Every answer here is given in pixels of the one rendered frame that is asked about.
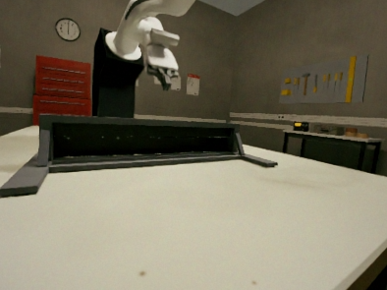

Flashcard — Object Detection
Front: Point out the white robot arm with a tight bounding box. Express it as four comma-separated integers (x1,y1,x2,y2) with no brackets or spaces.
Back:
105,0,195,61

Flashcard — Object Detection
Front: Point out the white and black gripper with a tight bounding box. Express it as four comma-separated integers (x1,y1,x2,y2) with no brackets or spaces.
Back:
144,43,179,91

